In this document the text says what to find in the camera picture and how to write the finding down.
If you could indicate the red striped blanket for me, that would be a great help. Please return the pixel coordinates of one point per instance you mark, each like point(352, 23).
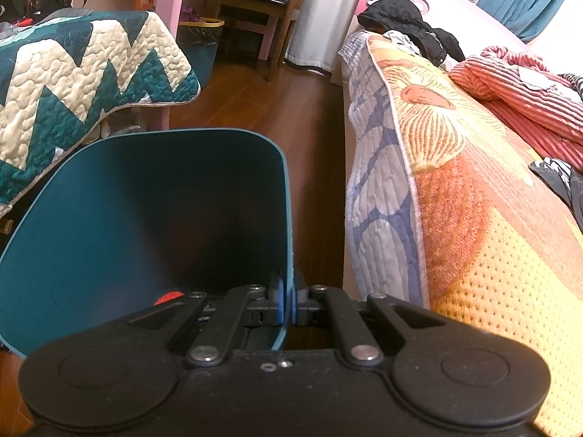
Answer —
point(535, 103)

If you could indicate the orange floral bed quilt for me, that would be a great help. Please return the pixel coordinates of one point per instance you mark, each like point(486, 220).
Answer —
point(443, 211)

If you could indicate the black clothing on bed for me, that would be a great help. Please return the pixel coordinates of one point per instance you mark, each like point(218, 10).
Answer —
point(404, 17)

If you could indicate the dark teal trash bin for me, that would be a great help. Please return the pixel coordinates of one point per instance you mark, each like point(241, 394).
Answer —
point(130, 218)

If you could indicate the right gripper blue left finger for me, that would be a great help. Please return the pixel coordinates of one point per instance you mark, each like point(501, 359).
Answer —
point(276, 297)

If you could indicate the pink desk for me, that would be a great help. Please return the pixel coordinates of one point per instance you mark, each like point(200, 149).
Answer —
point(169, 11)

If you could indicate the white curtain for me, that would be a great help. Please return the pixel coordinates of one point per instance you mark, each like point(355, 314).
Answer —
point(319, 33)

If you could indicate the teal cream zigzag quilt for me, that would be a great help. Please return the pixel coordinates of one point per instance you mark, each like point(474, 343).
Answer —
point(62, 78)

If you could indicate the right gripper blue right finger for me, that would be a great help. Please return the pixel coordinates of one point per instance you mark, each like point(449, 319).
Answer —
point(299, 299)

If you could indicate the red plastic bag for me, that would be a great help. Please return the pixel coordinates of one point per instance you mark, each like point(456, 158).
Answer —
point(169, 296)

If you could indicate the dark patterned clothing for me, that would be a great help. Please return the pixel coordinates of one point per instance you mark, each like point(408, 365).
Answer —
point(564, 181)

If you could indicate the yellow rimmed basket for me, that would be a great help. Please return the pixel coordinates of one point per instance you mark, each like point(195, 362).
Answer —
point(199, 41)

